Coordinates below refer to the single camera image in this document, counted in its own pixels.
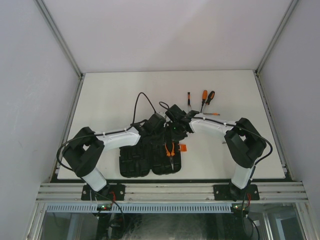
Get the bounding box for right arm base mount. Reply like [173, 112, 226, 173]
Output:
[213, 182, 260, 202]

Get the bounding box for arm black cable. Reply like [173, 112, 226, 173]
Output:
[158, 101, 275, 233]
[56, 91, 158, 173]

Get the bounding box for aluminium frame rail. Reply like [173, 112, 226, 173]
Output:
[36, 182, 308, 203]

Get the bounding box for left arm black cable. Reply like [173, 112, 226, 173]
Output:
[56, 91, 158, 173]

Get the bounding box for grey slotted cable duct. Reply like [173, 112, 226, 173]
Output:
[46, 203, 232, 214]

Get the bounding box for black orange handled screwdriver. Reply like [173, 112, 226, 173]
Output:
[201, 90, 216, 113]

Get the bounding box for orange black needle-nose pliers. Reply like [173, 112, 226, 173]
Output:
[164, 142, 175, 170]

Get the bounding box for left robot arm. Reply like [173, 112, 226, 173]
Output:
[56, 113, 166, 200]

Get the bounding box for small black precision screwdriver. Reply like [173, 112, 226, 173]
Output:
[187, 92, 192, 111]

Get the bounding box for black plastic tool case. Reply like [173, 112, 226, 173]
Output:
[119, 137, 187, 178]

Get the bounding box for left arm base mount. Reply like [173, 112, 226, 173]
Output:
[81, 184, 126, 201]

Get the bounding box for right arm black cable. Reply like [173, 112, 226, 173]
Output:
[158, 101, 275, 233]

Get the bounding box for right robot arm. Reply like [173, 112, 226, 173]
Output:
[165, 104, 269, 200]

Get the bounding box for small orange-tip precision screwdriver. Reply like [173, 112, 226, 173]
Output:
[204, 112, 220, 116]

